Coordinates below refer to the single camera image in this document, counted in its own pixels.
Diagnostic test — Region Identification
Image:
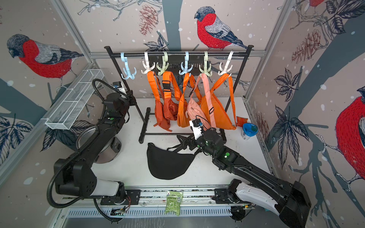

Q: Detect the rust orange backpack bag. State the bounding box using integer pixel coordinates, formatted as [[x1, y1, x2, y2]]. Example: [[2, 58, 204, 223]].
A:
[[147, 71, 172, 132]]

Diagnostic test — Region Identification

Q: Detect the light blue hook left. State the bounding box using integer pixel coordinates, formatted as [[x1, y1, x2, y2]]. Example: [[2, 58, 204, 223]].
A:
[[120, 52, 137, 80]]

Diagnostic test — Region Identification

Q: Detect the pink waist bag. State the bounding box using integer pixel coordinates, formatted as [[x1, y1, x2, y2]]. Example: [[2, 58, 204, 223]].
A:
[[187, 73, 216, 128]]

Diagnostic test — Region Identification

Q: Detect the light blue hook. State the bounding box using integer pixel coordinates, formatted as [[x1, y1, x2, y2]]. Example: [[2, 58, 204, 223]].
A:
[[179, 51, 193, 76], [120, 52, 137, 80]]

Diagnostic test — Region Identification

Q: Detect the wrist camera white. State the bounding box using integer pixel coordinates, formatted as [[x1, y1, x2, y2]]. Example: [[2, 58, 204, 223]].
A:
[[113, 81, 126, 94], [189, 119, 204, 140]]

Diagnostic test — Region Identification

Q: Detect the white wire mesh basket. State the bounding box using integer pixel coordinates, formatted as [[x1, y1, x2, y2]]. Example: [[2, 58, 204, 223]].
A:
[[45, 69, 104, 130]]

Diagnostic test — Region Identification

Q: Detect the blue lid white bottle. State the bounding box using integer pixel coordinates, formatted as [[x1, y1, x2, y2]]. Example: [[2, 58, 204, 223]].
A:
[[241, 123, 258, 140]]

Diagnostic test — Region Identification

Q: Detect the red snack packet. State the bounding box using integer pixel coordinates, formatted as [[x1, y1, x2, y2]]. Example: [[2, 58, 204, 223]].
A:
[[236, 116, 248, 127]]

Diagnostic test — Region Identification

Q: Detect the light green hook left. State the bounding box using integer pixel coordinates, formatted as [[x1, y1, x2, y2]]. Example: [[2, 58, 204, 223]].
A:
[[156, 51, 169, 76]]

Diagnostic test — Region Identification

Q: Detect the white hook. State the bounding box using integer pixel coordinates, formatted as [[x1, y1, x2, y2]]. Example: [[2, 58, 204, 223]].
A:
[[141, 51, 156, 75], [218, 51, 234, 76]]

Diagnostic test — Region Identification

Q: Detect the light green hook right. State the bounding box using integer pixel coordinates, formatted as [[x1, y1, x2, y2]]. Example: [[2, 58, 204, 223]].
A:
[[199, 51, 212, 77]]

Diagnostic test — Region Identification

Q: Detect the orange crossbody bag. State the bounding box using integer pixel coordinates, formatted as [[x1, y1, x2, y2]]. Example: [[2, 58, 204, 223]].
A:
[[177, 73, 203, 127]]

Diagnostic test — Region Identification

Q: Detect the black metal garment rack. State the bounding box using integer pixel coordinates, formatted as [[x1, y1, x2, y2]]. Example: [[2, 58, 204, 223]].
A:
[[104, 43, 255, 144]]

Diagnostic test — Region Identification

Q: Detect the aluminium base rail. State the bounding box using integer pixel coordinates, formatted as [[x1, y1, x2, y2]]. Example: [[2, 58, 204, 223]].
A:
[[57, 186, 255, 221]]

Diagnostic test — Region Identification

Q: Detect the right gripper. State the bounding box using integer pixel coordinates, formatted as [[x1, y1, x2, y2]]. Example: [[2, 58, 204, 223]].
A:
[[178, 125, 218, 159]]

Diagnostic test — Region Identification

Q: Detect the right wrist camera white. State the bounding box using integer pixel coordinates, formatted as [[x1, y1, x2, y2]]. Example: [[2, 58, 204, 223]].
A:
[[189, 119, 204, 140]]

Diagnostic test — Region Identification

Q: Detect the white hook right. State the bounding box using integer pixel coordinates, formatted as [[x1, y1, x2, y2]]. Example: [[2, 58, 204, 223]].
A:
[[218, 51, 234, 76]]

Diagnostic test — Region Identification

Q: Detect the green snack packet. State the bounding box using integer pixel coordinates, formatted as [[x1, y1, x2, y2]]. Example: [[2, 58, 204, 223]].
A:
[[164, 191, 183, 216]]

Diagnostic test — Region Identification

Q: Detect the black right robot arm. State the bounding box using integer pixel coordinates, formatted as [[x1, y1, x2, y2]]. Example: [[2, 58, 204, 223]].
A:
[[174, 131, 311, 228]]

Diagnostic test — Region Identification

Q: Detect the orange sling bag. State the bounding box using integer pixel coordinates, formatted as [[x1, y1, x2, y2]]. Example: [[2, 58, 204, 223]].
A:
[[201, 73, 237, 130]]

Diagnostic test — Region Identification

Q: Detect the black waist bag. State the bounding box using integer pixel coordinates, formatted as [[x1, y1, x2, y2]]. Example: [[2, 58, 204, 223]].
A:
[[147, 142, 201, 180]]

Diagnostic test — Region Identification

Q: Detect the light green hook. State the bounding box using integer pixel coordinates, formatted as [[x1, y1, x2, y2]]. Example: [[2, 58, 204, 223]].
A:
[[156, 51, 169, 76], [199, 51, 212, 77]]

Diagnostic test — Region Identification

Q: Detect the light blue hook right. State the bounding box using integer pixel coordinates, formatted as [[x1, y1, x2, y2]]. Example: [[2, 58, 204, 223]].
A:
[[179, 51, 193, 76]]

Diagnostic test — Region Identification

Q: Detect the white hook left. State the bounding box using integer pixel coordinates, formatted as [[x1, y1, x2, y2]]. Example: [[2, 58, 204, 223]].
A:
[[141, 51, 156, 75]]

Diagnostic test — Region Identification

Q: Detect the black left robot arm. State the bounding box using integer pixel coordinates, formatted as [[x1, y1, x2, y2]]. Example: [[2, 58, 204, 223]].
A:
[[46, 79, 136, 208]]

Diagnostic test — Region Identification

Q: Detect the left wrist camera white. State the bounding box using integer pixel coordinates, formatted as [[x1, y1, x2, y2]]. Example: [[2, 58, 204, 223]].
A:
[[113, 81, 126, 94]]

